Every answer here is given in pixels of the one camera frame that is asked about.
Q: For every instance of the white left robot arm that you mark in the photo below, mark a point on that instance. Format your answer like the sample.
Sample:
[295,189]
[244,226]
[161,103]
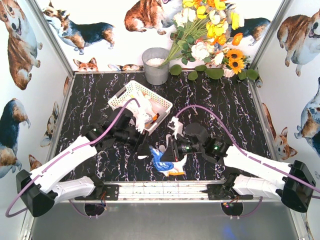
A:
[42,188]

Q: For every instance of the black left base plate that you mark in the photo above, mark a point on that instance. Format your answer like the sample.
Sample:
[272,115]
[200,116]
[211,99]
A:
[110,192]

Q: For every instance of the blue dotted white glove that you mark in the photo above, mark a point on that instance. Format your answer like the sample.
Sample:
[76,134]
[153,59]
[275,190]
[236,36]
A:
[161,166]

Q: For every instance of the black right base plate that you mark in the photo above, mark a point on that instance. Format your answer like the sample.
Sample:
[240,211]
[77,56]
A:
[221,192]

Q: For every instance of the yellow dotted white glove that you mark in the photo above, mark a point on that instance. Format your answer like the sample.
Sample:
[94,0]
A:
[145,109]

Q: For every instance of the artificial flower bouquet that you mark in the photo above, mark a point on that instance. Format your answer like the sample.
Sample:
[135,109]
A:
[209,31]

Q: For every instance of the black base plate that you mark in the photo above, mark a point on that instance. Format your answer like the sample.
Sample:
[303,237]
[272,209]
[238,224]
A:
[221,192]
[110,192]

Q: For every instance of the aluminium front rail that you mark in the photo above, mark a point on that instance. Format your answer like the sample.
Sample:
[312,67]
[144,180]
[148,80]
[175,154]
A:
[185,191]

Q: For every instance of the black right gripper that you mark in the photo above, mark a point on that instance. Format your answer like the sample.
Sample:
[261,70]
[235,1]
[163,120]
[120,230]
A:
[173,147]

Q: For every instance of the grey metal bucket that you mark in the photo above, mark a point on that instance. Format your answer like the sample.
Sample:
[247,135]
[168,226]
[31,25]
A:
[155,68]

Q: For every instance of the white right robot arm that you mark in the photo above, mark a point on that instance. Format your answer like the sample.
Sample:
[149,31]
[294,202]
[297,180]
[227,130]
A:
[292,184]

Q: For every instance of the white glove orange cuff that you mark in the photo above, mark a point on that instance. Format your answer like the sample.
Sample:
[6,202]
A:
[178,167]

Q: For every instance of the white perforated storage basket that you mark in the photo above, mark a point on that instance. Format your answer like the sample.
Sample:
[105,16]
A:
[160,105]

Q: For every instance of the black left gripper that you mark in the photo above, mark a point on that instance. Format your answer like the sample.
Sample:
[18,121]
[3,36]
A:
[141,141]

